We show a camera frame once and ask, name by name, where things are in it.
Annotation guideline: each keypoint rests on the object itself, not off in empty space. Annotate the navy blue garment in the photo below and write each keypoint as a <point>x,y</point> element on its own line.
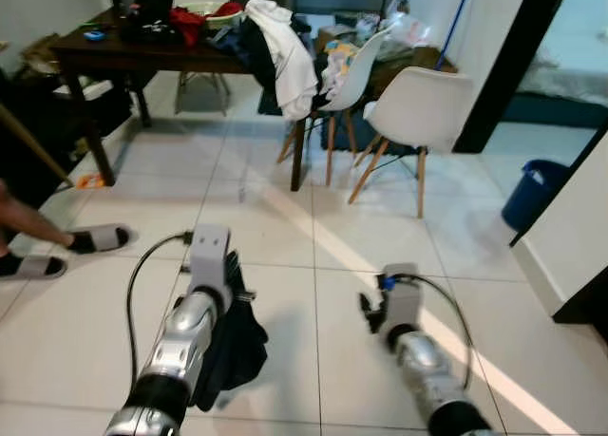
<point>237,350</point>

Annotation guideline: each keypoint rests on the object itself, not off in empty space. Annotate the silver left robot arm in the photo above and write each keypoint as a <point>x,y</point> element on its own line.
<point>180,341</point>

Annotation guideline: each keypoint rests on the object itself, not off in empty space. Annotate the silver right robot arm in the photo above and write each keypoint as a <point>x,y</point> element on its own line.
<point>427,369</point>

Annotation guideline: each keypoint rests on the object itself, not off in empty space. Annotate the grey slide sandal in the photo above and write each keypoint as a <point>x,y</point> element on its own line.
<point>109,236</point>
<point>43,267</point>

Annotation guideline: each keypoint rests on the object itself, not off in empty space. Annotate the small orange packet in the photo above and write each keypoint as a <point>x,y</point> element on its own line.
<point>90,180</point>

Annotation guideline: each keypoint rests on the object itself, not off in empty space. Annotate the blue plastic bin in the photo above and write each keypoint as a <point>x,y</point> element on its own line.
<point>530,200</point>

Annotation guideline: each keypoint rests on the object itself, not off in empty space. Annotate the white garment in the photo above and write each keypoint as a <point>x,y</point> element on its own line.
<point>290,66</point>

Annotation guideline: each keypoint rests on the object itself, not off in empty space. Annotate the dark draped garment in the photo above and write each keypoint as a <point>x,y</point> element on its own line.
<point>252,56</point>

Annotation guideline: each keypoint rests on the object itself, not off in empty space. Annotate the colourful printed bag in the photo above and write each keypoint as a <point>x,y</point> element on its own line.
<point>340,66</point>

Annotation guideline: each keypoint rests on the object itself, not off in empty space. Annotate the dark wooden dining table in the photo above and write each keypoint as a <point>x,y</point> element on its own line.
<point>142,58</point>

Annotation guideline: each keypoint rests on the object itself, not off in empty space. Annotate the light wooden stick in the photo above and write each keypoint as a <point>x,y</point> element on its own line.
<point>36,143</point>

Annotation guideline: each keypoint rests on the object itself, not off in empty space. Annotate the red cloth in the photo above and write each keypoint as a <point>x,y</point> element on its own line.
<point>187,26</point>

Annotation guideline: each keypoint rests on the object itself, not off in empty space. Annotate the black clothes pile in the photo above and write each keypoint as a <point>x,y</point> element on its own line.
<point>147,23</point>

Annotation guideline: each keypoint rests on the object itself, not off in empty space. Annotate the small blue object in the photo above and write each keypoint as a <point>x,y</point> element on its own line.
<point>94,35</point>

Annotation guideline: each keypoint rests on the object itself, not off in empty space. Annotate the clear plastic bag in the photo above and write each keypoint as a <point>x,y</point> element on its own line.
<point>408,28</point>

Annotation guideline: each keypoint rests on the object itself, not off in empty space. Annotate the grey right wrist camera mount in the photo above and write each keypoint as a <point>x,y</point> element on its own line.
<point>404,298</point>

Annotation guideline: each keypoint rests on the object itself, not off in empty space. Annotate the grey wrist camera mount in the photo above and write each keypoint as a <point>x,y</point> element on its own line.
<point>209,251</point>
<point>404,298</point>

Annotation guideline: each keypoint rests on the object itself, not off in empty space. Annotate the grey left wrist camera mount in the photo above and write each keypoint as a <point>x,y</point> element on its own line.
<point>209,251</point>

